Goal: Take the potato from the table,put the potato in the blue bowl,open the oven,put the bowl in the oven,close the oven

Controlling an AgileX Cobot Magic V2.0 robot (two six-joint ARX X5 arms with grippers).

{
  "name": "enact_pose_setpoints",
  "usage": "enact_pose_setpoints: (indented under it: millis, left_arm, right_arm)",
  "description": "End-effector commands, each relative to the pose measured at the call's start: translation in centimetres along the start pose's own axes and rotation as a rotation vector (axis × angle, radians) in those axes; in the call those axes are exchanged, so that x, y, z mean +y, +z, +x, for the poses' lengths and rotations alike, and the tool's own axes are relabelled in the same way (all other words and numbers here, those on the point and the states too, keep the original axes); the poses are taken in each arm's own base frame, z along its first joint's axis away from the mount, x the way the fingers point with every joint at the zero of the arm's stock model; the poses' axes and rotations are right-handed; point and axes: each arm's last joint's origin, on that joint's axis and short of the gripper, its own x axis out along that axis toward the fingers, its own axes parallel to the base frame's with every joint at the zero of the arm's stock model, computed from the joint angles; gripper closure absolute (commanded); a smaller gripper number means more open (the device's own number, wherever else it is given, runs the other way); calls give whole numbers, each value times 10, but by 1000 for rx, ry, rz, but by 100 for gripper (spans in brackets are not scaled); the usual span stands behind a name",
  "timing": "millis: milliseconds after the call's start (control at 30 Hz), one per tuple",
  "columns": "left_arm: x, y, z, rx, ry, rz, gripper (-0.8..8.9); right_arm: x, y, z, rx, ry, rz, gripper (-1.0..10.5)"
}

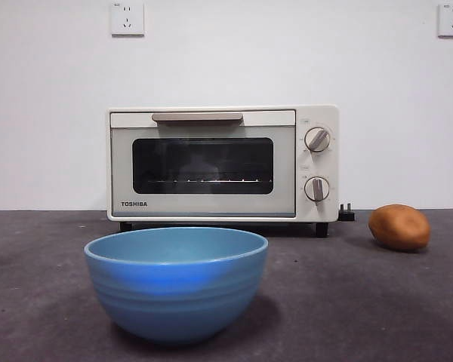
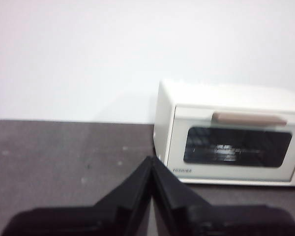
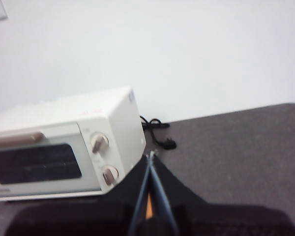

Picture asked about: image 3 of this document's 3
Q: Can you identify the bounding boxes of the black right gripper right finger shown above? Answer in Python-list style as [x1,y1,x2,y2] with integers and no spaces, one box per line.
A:
[150,156,295,236]

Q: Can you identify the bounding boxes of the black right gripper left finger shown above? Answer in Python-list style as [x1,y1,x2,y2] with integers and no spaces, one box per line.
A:
[3,155,150,236]

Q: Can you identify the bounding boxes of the glass oven door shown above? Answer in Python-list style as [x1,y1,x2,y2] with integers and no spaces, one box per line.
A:
[0,122,103,198]

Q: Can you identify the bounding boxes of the beige round oven knob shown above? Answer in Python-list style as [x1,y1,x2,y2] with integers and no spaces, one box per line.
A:
[89,132,111,153]
[100,164,120,185]

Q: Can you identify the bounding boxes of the white toaster oven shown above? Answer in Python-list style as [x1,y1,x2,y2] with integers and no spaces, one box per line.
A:
[0,86,148,203]

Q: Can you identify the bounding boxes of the black power cable with plug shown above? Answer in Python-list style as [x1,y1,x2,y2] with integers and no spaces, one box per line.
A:
[139,115,177,150]

